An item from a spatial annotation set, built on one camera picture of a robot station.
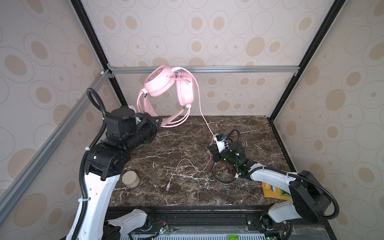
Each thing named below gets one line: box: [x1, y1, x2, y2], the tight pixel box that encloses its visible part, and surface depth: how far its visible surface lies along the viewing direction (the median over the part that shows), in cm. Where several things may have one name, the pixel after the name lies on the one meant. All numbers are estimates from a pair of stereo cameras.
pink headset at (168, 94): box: [137, 65, 195, 128], surface depth 43 cm
